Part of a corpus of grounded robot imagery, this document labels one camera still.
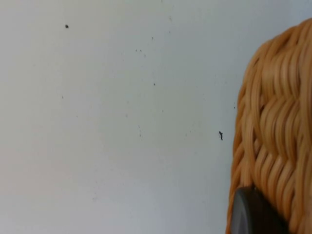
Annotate pale brown wicker basket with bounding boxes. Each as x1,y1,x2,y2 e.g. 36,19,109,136
225,17,312,234

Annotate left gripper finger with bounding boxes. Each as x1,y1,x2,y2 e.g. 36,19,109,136
230,186,291,234

